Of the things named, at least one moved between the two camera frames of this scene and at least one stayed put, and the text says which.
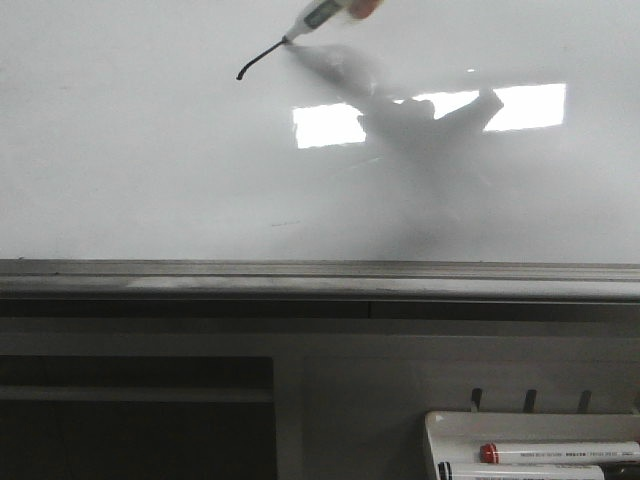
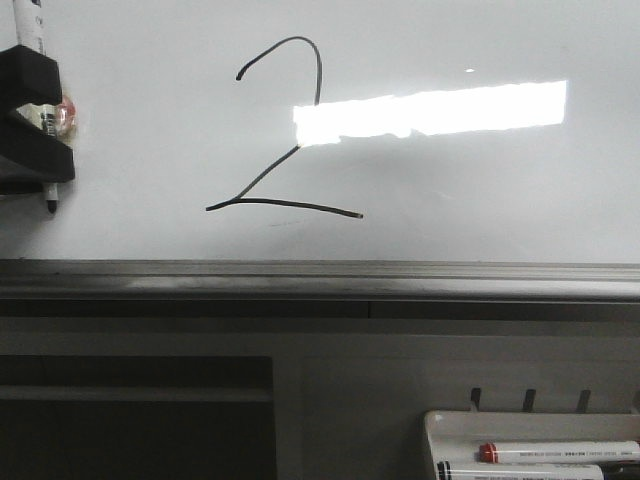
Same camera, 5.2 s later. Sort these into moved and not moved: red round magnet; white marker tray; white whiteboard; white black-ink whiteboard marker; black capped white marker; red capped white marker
Moved: white black-ink whiteboard marker; red round magnet
Not moved: black capped white marker; white whiteboard; red capped white marker; white marker tray
